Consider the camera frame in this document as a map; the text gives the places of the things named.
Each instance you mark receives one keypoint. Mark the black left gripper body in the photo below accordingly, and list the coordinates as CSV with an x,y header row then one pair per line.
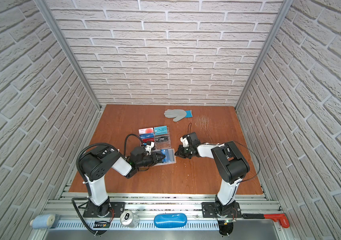
x,y
150,160

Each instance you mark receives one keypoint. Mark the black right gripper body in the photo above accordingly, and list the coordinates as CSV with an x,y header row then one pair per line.
x,y
185,152

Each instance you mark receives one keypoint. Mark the beige leather card holder wallet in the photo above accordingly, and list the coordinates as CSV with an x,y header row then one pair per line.
x,y
162,163

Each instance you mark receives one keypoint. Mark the clear acrylic card display stand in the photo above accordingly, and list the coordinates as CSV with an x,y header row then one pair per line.
x,y
158,135

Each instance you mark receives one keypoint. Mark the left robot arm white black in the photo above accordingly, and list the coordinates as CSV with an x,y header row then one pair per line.
x,y
96,160

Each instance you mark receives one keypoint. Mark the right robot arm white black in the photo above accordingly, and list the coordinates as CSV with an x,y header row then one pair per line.
x,y
231,165

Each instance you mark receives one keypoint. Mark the black VIP card in stand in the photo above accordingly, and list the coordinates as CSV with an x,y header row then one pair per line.
x,y
161,139

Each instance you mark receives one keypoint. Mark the red gold VIP card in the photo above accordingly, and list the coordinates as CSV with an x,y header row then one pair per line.
x,y
147,140

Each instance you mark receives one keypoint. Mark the blue VIP card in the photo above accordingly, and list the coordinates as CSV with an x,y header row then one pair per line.
x,y
147,136

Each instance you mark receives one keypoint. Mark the teal VIP card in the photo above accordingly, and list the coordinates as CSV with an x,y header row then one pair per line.
x,y
162,130

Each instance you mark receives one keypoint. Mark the white red april card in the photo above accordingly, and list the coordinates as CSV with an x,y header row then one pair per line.
x,y
146,131

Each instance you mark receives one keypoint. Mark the grey blue work glove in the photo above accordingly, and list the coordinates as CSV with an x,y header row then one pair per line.
x,y
177,114

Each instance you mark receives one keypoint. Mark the silver can top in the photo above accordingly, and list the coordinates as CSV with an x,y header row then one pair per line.
x,y
129,219

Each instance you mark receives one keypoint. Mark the blue oval case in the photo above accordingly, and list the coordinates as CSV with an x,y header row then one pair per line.
x,y
166,221

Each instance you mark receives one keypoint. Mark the small black label box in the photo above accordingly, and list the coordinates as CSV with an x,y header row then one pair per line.
x,y
101,224

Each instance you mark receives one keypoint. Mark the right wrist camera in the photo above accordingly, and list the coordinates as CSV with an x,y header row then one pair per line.
x,y
190,140

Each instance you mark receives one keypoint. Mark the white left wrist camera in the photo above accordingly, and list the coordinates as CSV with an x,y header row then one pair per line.
x,y
148,146

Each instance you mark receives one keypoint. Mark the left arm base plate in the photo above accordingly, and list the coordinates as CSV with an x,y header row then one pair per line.
x,y
103,211

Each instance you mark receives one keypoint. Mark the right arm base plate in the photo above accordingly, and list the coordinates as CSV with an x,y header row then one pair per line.
x,y
217,210

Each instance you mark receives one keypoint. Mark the red black handled tool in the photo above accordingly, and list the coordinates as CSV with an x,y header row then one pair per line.
x,y
279,218

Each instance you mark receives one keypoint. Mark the aluminium frame rail right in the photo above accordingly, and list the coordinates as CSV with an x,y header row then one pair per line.
x,y
283,11

